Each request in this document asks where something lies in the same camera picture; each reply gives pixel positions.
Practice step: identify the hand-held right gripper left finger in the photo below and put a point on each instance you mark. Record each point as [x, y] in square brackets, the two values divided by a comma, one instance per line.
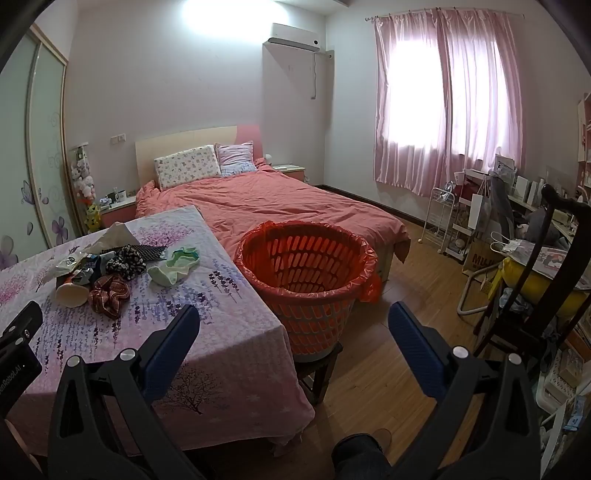
[171, 350]

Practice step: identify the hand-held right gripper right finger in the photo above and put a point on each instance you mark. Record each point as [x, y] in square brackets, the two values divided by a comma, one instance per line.
[415, 350]

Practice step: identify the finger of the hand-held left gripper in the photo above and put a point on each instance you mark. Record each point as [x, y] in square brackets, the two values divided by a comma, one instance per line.
[21, 321]

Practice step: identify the orange plastic laundry basket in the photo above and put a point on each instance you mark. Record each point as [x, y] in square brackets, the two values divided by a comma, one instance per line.
[314, 295]

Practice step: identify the white paper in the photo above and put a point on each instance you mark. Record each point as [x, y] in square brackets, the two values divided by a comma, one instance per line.
[114, 235]

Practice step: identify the table with floral tablecloth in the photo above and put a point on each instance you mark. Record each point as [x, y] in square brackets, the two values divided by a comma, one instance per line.
[207, 323]

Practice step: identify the white paper cup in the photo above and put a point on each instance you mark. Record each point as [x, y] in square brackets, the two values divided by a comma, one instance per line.
[70, 295]

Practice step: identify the pale green sock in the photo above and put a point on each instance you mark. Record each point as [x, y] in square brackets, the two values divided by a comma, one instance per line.
[161, 275]

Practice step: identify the crumpled wrappers heap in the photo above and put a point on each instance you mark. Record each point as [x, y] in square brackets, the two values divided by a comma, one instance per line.
[81, 267]

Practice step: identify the red plaid scrunchie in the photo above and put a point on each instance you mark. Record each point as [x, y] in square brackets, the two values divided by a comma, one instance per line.
[108, 297]

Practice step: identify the black white floral scrunchie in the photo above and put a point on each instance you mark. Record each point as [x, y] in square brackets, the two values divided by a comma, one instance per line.
[124, 265]

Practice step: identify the dark wooden stool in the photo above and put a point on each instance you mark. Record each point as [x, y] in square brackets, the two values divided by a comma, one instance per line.
[318, 374]

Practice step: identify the black dotted cloth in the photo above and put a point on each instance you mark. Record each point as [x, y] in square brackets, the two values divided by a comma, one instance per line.
[152, 252]

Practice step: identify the person's leg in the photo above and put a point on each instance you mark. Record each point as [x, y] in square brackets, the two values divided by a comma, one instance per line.
[360, 457]

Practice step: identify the white shelf cart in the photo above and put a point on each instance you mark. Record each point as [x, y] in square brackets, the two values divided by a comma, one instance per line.
[461, 240]

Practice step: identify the yellow green plush toy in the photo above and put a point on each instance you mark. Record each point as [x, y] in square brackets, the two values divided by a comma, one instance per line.
[93, 218]

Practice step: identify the yellow plastic basin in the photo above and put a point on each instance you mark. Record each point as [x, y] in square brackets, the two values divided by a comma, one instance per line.
[540, 288]

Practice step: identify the pink white nightstand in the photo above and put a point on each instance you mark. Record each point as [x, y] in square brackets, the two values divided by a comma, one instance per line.
[117, 214]
[290, 171]

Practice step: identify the hanging plush toy bundle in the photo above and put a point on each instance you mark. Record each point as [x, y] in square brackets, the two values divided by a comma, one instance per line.
[83, 177]

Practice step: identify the white paper bag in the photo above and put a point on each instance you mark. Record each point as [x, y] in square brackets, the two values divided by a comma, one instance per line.
[480, 207]

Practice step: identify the white mug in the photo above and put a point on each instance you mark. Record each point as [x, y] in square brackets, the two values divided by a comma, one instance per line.
[121, 195]

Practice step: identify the folded newspaper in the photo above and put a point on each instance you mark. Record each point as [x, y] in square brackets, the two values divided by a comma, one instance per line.
[554, 261]

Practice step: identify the white floral pillow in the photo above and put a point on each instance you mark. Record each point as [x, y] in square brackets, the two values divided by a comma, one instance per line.
[187, 168]

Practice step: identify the flower decal sliding wardrobe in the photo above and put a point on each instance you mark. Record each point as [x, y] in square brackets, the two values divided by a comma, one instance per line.
[46, 138]

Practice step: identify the coral duvet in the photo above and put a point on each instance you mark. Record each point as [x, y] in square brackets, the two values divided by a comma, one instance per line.
[286, 203]

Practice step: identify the pink striped pillow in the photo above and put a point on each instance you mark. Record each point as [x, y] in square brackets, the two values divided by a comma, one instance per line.
[235, 159]

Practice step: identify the dark wooden chair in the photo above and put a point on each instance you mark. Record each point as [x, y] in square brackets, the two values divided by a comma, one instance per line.
[556, 203]

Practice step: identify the bed with red cover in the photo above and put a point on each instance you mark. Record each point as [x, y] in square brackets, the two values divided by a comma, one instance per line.
[184, 143]

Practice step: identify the pink curtain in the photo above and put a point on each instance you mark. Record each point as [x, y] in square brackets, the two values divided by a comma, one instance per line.
[480, 115]

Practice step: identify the white air conditioner conduit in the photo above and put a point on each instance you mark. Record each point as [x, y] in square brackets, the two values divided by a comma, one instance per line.
[315, 74]

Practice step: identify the white curtain rod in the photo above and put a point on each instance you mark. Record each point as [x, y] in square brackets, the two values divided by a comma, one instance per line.
[406, 14]

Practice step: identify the white air conditioner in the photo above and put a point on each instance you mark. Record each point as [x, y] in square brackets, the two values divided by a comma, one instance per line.
[295, 36]

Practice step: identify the white tube frame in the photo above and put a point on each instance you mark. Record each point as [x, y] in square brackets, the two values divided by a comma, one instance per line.
[466, 295]

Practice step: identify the white wall socket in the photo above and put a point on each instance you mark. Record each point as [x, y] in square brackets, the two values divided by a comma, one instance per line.
[118, 138]

